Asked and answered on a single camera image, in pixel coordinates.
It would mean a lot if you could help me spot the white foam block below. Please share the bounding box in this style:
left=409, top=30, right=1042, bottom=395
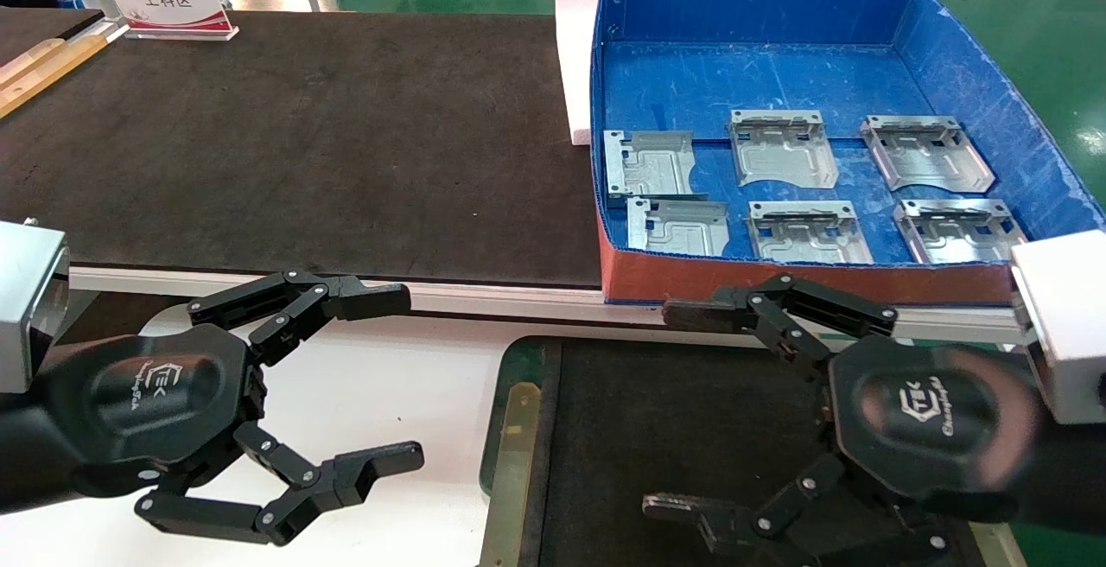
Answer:
left=554, top=0, right=619, bottom=146

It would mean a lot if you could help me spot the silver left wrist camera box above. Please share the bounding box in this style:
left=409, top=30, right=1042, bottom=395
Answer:
left=0, top=221, right=70, bottom=395

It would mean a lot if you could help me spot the black container tray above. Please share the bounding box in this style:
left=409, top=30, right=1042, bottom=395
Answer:
left=478, top=335, right=1029, bottom=567

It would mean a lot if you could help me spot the blue corrugated plastic box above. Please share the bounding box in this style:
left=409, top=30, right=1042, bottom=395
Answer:
left=590, top=0, right=1106, bottom=307

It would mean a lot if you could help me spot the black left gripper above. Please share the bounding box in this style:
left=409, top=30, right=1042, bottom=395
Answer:
left=39, top=270, right=425, bottom=547

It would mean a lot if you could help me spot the white red acrylic sign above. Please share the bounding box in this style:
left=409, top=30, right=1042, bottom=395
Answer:
left=99, top=0, right=238, bottom=41

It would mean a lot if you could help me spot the wooden strip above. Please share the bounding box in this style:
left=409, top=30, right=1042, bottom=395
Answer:
left=0, top=31, right=109, bottom=118

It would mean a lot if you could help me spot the large black table mat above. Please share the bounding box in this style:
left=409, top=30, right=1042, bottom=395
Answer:
left=0, top=10, right=606, bottom=290

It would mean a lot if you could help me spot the silver stamped metal bracket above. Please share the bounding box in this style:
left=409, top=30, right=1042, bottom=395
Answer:
left=603, top=129, right=708, bottom=202
left=626, top=196, right=731, bottom=257
left=728, top=109, right=841, bottom=190
left=893, top=198, right=1029, bottom=265
left=860, top=115, right=996, bottom=194
left=747, top=201, right=874, bottom=264

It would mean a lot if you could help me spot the white aluminium table frame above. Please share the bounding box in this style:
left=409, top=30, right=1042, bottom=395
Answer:
left=69, top=266, right=1033, bottom=345

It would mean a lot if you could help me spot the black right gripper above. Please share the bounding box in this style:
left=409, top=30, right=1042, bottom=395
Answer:
left=642, top=273, right=1042, bottom=567

